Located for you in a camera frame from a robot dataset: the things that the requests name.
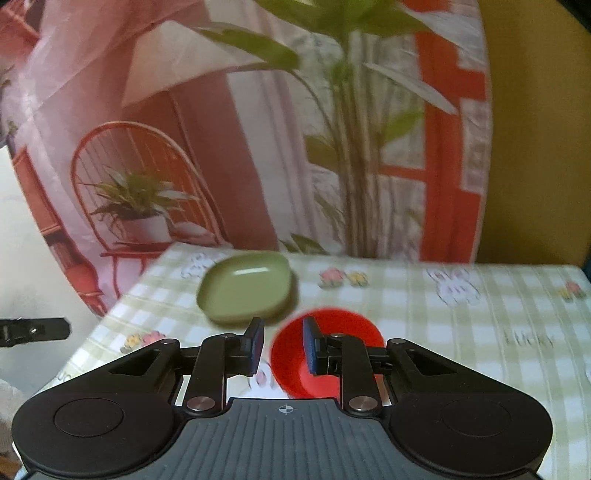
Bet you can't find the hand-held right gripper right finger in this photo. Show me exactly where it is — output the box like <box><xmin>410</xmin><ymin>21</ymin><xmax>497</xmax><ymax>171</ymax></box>
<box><xmin>301</xmin><ymin>316</ymin><xmax>462</xmax><ymax>416</ymax></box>

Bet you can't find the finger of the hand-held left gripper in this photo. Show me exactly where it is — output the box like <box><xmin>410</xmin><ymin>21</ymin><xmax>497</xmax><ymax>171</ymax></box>
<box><xmin>0</xmin><ymin>317</ymin><xmax>71</xmax><ymax>347</ymax></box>

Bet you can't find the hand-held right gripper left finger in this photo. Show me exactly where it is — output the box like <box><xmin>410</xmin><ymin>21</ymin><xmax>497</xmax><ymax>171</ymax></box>
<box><xmin>108</xmin><ymin>317</ymin><xmax>265</xmax><ymax>415</ymax></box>

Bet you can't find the red bowl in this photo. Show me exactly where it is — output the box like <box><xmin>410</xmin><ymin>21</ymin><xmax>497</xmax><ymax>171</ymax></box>
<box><xmin>270</xmin><ymin>308</ymin><xmax>385</xmax><ymax>398</ymax></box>

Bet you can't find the green square plate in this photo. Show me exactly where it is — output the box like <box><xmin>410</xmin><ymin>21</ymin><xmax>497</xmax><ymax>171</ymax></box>
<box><xmin>196</xmin><ymin>251</ymin><xmax>294</xmax><ymax>324</ymax></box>

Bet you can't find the checked tablecloth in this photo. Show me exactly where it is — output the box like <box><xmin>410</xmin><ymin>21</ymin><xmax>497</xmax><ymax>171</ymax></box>
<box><xmin>46</xmin><ymin>242</ymin><xmax>591</xmax><ymax>480</ymax></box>

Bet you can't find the printed wall cloth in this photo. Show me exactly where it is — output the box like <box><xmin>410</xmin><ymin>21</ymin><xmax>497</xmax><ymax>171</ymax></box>
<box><xmin>0</xmin><ymin>0</ymin><xmax>492</xmax><ymax>319</ymax></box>

